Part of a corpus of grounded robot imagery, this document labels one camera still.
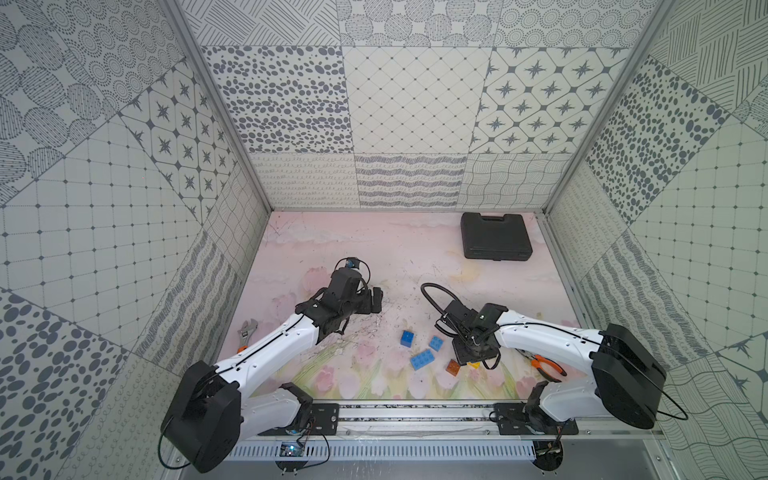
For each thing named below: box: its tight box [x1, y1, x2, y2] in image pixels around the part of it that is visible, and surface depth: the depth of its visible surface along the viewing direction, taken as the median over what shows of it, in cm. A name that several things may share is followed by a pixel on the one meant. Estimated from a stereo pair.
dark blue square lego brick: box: [400, 330, 415, 348], surface depth 87 cm
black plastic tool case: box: [461, 212, 533, 261], surface depth 109 cm
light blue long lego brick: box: [410, 349, 435, 371], surface depth 85 cm
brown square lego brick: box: [445, 359, 461, 377], surface depth 83 cm
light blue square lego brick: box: [429, 335, 444, 352], surface depth 87 cm
